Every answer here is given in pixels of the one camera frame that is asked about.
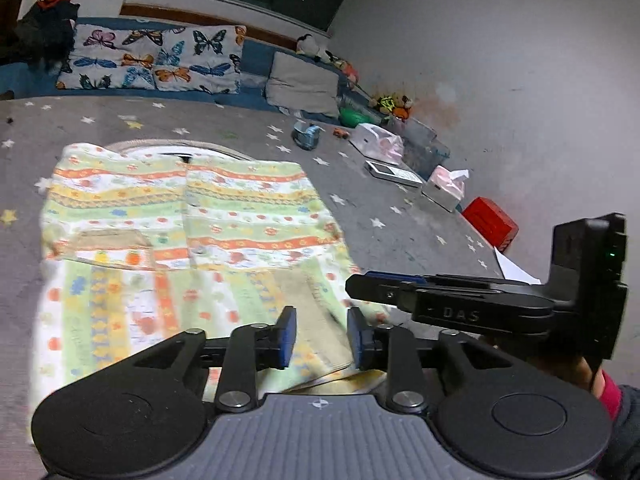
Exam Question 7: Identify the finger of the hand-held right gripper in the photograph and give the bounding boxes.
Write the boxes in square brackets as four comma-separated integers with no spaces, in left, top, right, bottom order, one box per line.
[345,274,417,312]
[365,270,502,289]

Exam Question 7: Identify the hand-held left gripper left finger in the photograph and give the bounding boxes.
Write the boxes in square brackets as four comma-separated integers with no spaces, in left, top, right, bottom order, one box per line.
[132,305,298,413]

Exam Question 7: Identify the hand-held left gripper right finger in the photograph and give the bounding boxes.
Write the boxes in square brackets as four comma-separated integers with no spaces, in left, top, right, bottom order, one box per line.
[346,306,506,413]

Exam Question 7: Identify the pastel striped printed garment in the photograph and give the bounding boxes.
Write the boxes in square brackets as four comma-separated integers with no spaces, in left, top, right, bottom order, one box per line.
[30,142,396,441]

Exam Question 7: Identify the person's right forearm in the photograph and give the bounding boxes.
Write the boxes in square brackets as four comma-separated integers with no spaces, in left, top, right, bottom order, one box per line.
[592,370,640,480]

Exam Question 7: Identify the black and red clothes pile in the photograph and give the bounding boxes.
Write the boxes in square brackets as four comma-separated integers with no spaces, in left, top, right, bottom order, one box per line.
[12,0,81,68]

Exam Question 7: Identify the person's right hand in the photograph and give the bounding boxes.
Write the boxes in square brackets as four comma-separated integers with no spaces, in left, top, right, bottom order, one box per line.
[492,334,604,397]

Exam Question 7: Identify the white paper sheet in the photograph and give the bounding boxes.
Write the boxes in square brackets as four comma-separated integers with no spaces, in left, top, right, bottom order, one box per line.
[492,246,543,285]

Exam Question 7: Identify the white remote control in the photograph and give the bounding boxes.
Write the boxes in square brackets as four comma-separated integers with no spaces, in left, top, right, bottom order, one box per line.
[364,160,422,188]

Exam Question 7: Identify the pink tissue pack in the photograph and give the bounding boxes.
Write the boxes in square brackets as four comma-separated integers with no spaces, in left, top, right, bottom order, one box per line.
[421,165,471,212]

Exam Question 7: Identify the red box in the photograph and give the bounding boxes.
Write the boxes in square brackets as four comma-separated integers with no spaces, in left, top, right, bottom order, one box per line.
[461,196,519,253]

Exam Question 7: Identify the white and pink plastic bag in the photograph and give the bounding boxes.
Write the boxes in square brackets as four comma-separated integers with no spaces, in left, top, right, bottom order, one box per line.
[348,122,405,163]

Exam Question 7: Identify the blue tape roll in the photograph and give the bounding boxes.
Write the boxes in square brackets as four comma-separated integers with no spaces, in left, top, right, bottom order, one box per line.
[291,121,322,151]

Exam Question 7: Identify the grey pillow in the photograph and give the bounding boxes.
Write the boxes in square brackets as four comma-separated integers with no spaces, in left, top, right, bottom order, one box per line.
[265,52,341,118]

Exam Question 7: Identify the colourful plush toy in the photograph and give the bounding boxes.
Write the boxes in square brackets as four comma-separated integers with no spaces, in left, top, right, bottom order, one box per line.
[327,55,358,81]

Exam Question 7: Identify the black and white plush toy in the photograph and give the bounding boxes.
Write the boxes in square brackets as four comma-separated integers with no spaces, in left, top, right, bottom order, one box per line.
[296,34,331,61]

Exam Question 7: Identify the blue cushioned bench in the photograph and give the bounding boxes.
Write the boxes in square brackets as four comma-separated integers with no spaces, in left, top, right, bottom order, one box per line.
[0,15,451,161]

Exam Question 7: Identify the grey star-patterned mat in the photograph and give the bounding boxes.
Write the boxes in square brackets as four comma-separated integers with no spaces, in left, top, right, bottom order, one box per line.
[0,95,551,480]

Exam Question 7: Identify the butterfly print pillow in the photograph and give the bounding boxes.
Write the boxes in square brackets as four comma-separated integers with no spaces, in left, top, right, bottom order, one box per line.
[55,27,171,91]
[155,25,246,96]

